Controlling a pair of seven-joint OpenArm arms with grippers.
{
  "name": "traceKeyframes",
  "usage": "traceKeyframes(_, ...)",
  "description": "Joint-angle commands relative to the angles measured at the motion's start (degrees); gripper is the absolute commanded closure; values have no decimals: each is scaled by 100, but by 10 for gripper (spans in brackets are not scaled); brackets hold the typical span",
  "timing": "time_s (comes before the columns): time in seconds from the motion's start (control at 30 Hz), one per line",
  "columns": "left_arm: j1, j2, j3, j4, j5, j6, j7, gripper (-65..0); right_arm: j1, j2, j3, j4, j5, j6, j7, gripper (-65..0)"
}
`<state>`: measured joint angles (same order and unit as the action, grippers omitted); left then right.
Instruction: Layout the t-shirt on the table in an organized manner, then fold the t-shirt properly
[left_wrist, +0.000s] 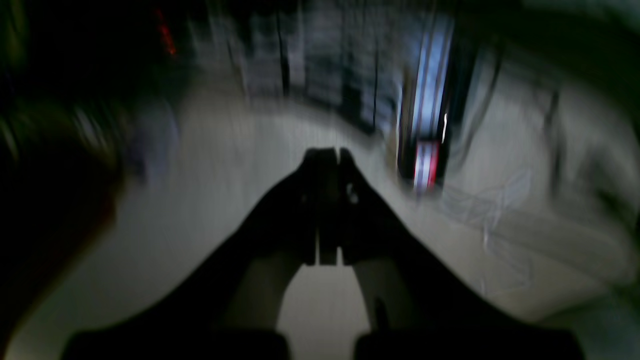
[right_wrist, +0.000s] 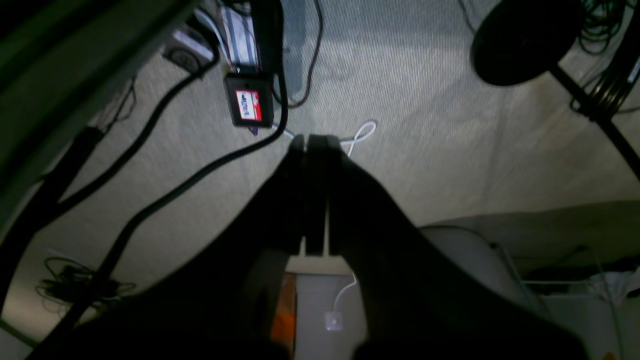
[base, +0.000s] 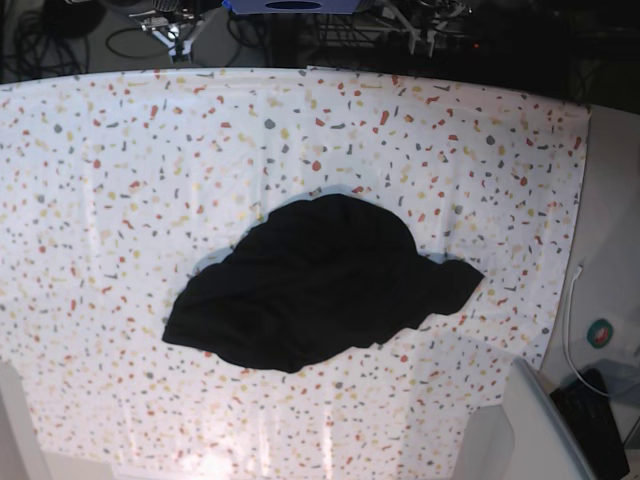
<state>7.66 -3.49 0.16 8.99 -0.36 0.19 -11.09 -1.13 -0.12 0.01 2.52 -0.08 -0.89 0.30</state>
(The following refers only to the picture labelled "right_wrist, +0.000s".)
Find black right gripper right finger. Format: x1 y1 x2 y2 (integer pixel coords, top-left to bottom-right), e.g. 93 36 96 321
306 135 586 360

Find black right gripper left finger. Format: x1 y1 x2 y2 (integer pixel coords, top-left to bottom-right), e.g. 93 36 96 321
142 139 304 360

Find black power adapter red label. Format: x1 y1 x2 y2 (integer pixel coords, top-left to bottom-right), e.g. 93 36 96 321
224 73 274 129

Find black round stand base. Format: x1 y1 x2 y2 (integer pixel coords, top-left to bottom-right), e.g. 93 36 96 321
470 0 584 87

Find thick black cable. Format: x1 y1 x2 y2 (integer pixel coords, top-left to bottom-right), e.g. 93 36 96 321
30 60 290 360

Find white cable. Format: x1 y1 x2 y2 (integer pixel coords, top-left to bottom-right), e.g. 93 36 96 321
272 120 378 157

